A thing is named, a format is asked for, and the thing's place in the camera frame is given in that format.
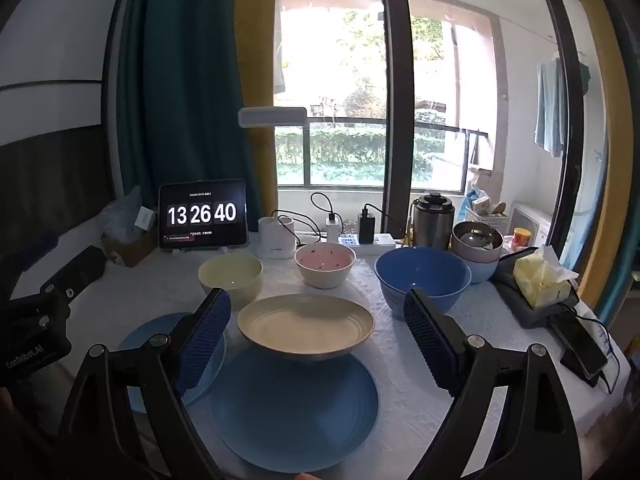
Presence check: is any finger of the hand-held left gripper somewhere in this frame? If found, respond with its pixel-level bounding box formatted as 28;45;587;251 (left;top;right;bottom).
10;245;107;302

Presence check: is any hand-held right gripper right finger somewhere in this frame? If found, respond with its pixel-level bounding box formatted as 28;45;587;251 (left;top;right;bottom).
402;287;583;480

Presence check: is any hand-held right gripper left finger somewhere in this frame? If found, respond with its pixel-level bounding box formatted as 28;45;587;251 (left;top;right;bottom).
55;287;233;480

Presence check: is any small blue plate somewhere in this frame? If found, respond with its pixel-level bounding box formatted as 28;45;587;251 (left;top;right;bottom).
116;311;227;413

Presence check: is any large blue bowl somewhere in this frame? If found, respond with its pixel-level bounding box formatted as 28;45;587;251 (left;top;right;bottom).
374;246;472;322

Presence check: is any pale yellow bowl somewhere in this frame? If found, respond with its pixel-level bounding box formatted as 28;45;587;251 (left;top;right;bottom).
197;252;263;306

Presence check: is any beige plate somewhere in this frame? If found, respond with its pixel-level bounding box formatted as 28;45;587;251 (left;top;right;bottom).
236;294;376;362

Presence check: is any large blue plate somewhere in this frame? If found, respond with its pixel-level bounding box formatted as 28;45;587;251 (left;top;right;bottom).
210;347;379;472

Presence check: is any pink strawberry bowl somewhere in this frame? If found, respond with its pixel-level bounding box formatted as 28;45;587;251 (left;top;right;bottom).
294;242;357;289

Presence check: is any clear plastic bag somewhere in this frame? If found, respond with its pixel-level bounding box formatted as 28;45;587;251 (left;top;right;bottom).
102;185;146;246

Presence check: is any white textured tablecloth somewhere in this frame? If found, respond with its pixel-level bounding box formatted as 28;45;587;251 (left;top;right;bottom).
75;245;631;480

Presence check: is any light blue bowl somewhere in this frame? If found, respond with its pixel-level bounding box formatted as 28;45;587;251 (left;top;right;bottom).
462;255;501;285

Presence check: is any white power strip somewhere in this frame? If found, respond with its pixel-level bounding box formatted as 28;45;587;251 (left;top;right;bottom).
295;232;401;256

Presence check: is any steel tumbler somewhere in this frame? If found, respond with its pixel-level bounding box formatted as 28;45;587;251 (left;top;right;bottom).
411;192;456;251

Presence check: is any white lamp base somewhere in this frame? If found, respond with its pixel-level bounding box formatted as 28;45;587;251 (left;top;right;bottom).
257;215;297;259

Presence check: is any yellow tissue pack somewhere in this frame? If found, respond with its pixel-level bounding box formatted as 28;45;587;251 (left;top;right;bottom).
513;245;580;311

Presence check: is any black charger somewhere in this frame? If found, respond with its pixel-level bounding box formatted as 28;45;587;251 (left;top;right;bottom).
357;212;377;245

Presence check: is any black tablet clock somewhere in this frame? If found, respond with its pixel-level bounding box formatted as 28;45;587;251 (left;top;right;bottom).
158;178;249;251

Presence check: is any white basket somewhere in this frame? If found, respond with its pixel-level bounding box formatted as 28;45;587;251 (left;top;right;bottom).
467;205;511;233

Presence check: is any blue plastic bag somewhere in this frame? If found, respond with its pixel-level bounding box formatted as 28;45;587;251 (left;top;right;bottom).
457;187;488;216

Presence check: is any black phone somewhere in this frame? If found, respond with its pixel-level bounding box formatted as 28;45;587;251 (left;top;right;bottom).
547;310;610;388

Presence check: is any white appliance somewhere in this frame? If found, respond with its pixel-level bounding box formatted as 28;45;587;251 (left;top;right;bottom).
510;201;553;248

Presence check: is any teal curtain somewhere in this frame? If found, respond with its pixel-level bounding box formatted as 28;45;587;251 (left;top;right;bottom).
116;0;263;221

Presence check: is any white desk lamp head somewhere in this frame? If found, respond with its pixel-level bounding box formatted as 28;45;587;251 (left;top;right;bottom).
238;106;308;129

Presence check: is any hanging blue garment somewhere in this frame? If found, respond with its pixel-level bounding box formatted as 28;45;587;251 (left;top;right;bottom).
534;57;566;157

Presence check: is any black lamp cable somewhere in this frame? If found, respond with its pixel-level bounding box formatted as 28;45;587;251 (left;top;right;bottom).
272;209;321;248

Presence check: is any black phone cable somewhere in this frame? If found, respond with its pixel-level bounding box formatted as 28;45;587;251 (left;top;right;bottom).
570;305;621;393

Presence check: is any dark window post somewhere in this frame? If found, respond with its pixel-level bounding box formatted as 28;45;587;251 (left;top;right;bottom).
377;0;416;241

